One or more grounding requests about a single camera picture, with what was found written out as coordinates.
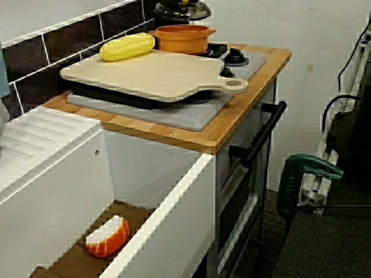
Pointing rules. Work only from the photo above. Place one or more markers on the yellow toy corn cob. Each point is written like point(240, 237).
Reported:
point(124, 47)

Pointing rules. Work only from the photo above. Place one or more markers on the smoked lid with yellow knob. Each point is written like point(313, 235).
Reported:
point(200, 11)

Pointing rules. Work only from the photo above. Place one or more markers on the grey stove top plate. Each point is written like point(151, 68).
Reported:
point(188, 118)

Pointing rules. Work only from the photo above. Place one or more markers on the white toy sink basin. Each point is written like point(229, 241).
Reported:
point(159, 173)

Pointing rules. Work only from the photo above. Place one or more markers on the brown cardboard sheet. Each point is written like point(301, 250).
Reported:
point(127, 211)

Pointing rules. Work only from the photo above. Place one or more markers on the orange toy pot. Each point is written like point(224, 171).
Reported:
point(182, 43)

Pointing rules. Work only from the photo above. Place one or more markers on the black burner grate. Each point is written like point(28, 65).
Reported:
point(216, 47)

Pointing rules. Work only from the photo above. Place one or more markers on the green clamp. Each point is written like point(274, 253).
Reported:
point(290, 185)

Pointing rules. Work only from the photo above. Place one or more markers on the salmon sushi toy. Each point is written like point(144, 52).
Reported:
point(110, 243)

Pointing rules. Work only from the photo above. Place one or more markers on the black equipment box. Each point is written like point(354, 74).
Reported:
point(353, 139)

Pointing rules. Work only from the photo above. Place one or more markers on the teal box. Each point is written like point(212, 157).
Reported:
point(3, 75)

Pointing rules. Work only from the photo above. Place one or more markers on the aluminium frame rail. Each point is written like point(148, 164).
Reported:
point(330, 162)

